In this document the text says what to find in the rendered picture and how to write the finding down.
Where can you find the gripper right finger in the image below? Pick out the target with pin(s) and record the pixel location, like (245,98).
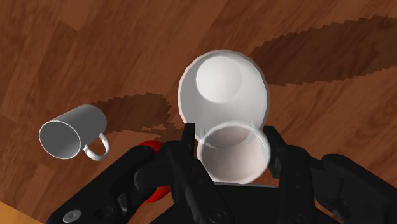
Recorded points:
(294,173)

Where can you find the red round object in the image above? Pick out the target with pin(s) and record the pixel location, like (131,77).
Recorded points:
(159,193)

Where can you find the white bowl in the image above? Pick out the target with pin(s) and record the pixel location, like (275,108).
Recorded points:
(217,77)

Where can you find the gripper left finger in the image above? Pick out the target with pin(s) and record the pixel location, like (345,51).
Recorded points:
(183,173)

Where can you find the white cup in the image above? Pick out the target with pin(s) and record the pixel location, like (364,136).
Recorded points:
(232,164)

